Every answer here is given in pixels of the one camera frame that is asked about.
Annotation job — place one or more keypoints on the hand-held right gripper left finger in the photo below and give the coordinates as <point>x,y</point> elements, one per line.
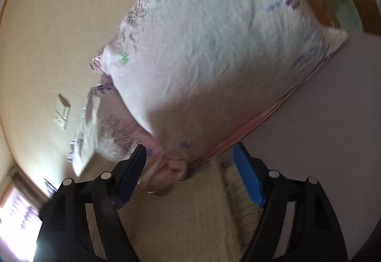
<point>128,184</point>

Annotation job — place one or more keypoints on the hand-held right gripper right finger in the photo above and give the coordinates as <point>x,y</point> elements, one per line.
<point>251,181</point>

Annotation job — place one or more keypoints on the beige knit garment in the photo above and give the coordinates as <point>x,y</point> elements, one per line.
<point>190,214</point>

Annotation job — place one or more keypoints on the floral pillow with pink trim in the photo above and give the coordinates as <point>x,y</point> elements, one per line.
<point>101,137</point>

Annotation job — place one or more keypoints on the window with curtain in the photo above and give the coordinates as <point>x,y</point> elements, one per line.
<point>18,211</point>

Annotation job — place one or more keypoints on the white floral pillow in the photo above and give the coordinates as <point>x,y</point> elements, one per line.
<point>220,62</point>

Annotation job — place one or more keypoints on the white wall switch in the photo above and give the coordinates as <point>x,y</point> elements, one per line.
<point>62,114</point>

